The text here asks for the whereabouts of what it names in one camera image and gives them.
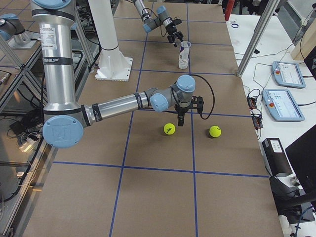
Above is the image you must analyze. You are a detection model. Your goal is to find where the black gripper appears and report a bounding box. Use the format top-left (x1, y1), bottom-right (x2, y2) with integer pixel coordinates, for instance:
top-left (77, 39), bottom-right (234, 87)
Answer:
top-left (174, 105), bottom-right (190, 126)
top-left (165, 23), bottom-right (184, 47)

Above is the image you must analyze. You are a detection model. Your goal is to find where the yellow Wilson tennis ball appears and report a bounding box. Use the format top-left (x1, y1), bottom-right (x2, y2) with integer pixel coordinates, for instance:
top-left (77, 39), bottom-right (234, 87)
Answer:
top-left (163, 123), bottom-right (176, 135)

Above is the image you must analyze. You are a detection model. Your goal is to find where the clear tennis ball can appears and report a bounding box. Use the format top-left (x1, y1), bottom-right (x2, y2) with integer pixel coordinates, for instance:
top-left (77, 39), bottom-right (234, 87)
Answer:
top-left (178, 41), bottom-right (191, 69)

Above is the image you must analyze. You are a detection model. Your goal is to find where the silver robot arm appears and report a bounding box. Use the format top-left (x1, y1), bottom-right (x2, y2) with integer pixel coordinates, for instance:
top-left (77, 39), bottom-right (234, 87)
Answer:
top-left (31, 0), bottom-right (196, 149)
top-left (132, 0), bottom-right (184, 47)

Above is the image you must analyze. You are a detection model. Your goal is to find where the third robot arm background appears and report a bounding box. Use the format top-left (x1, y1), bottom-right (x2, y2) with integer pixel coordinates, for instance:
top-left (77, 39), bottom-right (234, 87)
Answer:
top-left (0, 13), bottom-right (38, 50)

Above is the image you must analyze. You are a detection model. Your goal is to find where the red cylinder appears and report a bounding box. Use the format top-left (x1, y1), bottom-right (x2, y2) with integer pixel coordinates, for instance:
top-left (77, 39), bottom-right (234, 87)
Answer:
top-left (224, 0), bottom-right (235, 21)

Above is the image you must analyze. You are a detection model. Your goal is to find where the near teach pendant tablet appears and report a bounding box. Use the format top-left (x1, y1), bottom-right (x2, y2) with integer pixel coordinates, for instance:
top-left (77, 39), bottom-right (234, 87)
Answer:
top-left (262, 89), bottom-right (305, 122)

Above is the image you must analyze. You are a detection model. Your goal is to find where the teach pendant tablet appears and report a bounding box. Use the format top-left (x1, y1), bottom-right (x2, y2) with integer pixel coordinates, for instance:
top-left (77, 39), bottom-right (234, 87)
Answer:
top-left (272, 61), bottom-right (306, 89)
top-left (262, 89), bottom-right (305, 122)

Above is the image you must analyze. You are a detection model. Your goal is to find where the black box with label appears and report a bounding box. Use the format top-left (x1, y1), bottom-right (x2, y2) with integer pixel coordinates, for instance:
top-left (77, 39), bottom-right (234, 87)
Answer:
top-left (261, 138), bottom-right (293, 177)

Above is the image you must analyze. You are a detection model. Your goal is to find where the far teach pendant tablet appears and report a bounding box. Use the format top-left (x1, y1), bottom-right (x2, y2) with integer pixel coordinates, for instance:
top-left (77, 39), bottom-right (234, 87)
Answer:
top-left (272, 61), bottom-right (306, 89)

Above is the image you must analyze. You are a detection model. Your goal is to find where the black monitor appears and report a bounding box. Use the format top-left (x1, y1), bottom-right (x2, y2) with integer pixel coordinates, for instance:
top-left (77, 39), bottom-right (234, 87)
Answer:
top-left (285, 125), bottom-right (316, 193)

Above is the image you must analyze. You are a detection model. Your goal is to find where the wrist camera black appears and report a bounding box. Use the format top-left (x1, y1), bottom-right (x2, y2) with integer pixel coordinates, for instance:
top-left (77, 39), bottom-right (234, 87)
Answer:
top-left (191, 96), bottom-right (204, 115)
top-left (172, 18), bottom-right (182, 26)

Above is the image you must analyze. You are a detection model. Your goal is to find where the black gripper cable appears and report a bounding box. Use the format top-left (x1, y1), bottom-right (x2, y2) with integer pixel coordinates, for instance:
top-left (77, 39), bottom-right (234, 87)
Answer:
top-left (190, 74), bottom-right (215, 120)

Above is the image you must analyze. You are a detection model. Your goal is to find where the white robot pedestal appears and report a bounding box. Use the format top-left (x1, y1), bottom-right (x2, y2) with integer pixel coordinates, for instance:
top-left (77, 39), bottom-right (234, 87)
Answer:
top-left (88, 0), bottom-right (133, 81)

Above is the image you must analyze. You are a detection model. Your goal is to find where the aluminium frame post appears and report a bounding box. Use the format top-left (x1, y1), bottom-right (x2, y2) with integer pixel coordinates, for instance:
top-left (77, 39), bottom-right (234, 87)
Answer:
top-left (237, 0), bottom-right (286, 78)

